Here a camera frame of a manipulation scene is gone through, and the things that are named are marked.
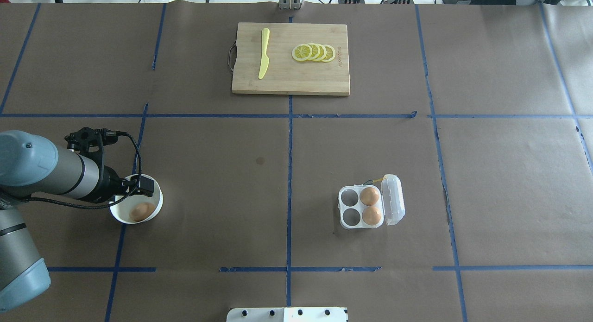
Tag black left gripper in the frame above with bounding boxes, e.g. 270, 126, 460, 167
95, 167, 155, 204

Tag brown egg from bowl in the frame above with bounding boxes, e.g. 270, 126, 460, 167
130, 202, 156, 222

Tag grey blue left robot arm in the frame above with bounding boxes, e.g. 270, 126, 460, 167
0, 127, 163, 313

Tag clear plastic egg box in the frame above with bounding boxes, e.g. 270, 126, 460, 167
337, 174, 406, 229

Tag brown egg far slot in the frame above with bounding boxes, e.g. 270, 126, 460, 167
360, 186, 380, 206

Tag brown egg slot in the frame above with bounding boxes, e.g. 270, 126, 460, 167
362, 206, 383, 226
360, 186, 380, 206

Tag brown egg near slot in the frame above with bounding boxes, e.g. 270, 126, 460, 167
362, 206, 383, 226

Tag white paper bowl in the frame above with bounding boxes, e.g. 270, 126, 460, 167
109, 174, 163, 224

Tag yellow plastic knife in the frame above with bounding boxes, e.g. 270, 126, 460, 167
258, 28, 270, 80

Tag front lemon slice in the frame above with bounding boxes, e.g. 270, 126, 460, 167
291, 44, 313, 62

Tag lemon slice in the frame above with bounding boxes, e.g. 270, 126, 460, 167
321, 45, 336, 63
291, 44, 313, 62
313, 44, 327, 62
307, 43, 318, 61

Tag rear lemon slice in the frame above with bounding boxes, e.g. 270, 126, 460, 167
321, 45, 336, 63

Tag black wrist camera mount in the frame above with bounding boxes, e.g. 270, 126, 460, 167
65, 127, 119, 168

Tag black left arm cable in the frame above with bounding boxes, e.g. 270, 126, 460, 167
19, 130, 142, 209

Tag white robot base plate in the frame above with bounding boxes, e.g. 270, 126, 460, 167
226, 306, 349, 322

